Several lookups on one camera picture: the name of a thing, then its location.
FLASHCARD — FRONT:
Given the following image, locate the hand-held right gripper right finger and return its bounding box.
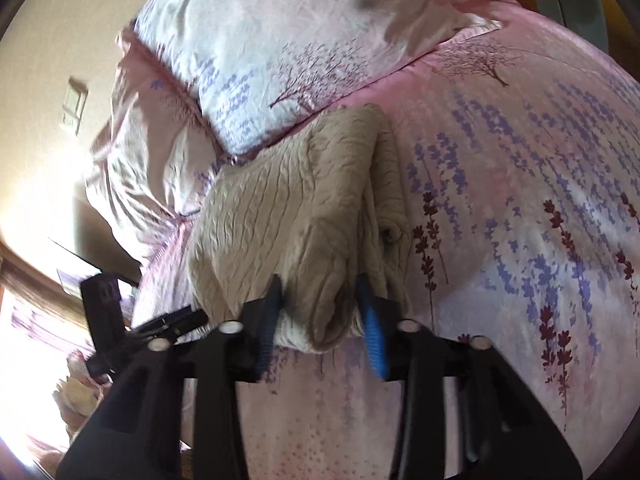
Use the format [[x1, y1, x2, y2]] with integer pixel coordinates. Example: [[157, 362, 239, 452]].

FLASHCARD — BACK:
[[356, 274, 583, 480]]

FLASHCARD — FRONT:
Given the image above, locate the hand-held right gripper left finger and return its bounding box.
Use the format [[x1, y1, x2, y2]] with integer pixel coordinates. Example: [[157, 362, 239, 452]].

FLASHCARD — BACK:
[[55, 274, 285, 480]]

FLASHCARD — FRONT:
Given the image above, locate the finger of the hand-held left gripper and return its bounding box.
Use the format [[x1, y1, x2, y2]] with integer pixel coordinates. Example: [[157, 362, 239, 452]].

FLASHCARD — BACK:
[[126, 307, 209, 344]]

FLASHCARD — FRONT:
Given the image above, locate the cream cable-knit sweater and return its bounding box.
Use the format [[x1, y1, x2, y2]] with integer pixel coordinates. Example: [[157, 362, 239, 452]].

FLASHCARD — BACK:
[[186, 103, 417, 357]]

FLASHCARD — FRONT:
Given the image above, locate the purple window curtain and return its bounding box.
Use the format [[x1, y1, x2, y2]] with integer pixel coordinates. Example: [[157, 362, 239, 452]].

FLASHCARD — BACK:
[[0, 260, 98, 366]]

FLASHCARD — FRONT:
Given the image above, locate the pink floral bed sheet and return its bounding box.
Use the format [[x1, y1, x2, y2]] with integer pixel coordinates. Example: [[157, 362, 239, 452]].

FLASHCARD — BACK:
[[129, 0, 640, 480]]

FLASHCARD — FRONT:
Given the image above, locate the white floral pillow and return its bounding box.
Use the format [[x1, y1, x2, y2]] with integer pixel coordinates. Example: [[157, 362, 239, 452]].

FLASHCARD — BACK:
[[131, 0, 504, 157]]

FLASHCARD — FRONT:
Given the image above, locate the wall-mounted television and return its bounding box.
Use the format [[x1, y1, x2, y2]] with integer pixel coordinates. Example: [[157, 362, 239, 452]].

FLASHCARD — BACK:
[[47, 236, 143, 297]]

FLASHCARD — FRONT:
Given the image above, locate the white wall switch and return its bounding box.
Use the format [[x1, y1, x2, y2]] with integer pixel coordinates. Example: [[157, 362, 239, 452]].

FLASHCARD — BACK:
[[59, 75, 91, 134]]

